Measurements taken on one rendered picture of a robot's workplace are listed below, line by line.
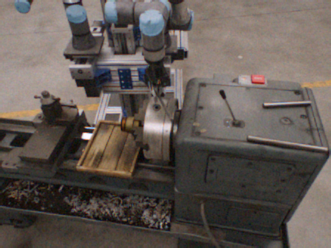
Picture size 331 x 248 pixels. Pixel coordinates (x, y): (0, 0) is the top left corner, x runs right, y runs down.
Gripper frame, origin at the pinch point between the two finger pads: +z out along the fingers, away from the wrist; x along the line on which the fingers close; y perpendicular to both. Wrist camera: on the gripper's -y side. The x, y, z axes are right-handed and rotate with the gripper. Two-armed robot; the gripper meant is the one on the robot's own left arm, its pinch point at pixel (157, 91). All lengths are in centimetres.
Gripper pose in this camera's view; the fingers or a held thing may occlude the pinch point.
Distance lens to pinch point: 116.8
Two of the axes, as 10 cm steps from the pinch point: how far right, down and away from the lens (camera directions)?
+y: 3.0, 7.4, -6.1
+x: 9.5, -2.6, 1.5
